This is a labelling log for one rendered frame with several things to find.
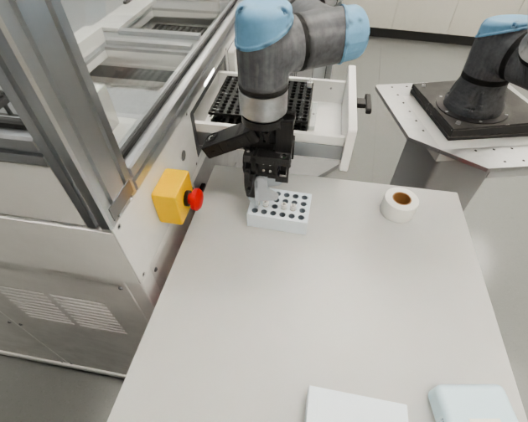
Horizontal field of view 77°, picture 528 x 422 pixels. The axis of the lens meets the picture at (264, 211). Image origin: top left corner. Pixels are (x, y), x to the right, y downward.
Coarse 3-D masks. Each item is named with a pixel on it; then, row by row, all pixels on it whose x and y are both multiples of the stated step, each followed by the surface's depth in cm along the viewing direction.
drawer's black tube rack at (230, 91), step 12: (228, 84) 82; (288, 84) 83; (300, 84) 82; (216, 96) 78; (228, 96) 85; (288, 96) 78; (300, 96) 78; (312, 96) 85; (216, 108) 76; (228, 108) 75; (288, 108) 76; (300, 108) 75; (216, 120) 77; (228, 120) 77; (240, 120) 77
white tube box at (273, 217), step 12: (288, 192) 71; (252, 204) 69; (276, 204) 69; (288, 204) 69; (300, 204) 69; (252, 216) 67; (264, 216) 67; (276, 216) 67; (288, 216) 67; (300, 216) 67; (264, 228) 69; (276, 228) 69; (288, 228) 68; (300, 228) 67
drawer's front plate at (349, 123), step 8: (352, 72) 81; (352, 80) 78; (344, 88) 86; (352, 88) 75; (344, 96) 83; (352, 96) 73; (344, 104) 80; (352, 104) 71; (344, 112) 77; (352, 112) 69; (344, 120) 75; (352, 120) 67; (344, 128) 72; (352, 128) 65; (352, 136) 66; (344, 144) 68; (352, 144) 67; (344, 152) 69; (344, 160) 70; (344, 168) 72
